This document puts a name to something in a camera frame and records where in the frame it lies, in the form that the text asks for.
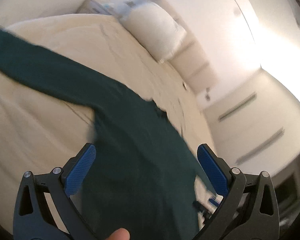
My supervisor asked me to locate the dark green knit sweater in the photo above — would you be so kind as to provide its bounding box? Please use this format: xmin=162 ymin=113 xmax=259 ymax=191
xmin=0 ymin=29 xmax=208 ymax=239

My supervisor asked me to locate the white wardrobe with black handles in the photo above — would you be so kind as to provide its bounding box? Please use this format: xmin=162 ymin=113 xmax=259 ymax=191
xmin=204 ymin=69 xmax=300 ymax=176

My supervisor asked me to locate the cream upholstered headboard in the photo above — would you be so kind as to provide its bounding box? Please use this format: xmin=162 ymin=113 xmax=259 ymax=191
xmin=140 ymin=0 xmax=216 ymax=95

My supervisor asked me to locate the white pillow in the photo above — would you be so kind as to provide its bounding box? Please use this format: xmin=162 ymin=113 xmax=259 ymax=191
xmin=120 ymin=2 xmax=187 ymax=62

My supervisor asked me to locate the person's left hand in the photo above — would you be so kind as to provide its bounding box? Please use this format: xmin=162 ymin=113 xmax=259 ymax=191
xmin=107 ymin=228 xmax=130 ymax=240

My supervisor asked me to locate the wall light switch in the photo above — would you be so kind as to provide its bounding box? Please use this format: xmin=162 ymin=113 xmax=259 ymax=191
xmin=205 ymin=87 xmax=211 ymax=101

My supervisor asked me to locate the beige bed cover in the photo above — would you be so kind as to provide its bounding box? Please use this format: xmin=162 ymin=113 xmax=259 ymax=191
xmin=0 ymin=14 xmax=213 ymax=239

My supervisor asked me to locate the white bedside table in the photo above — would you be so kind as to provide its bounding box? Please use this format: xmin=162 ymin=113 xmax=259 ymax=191
xmin=76 ymin=0 xmax=111 ymax=15

